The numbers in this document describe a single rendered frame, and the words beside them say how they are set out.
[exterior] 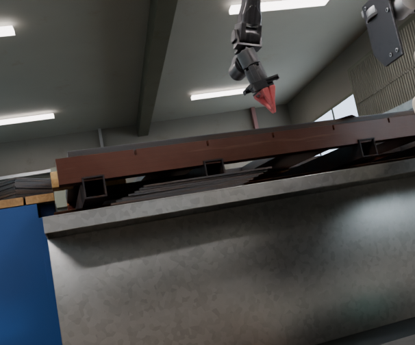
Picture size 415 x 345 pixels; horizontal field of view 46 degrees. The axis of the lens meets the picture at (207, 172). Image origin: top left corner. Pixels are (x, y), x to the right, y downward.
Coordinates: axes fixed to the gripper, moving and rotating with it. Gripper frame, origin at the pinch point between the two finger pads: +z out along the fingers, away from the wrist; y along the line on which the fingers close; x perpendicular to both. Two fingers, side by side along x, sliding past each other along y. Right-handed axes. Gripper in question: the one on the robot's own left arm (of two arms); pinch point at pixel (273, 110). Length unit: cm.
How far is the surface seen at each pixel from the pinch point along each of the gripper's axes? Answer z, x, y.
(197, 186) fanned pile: 14, 27, 41
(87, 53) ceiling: -233, -462, -69
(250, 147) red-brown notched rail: 9.2, 15.0, 19.6
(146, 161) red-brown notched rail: 2.8, 14.6, 45.7
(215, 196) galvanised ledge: 18, 34, 41
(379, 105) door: -23, -446, -429
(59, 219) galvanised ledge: 10, 34, 70
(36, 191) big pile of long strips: -6, -18, 70
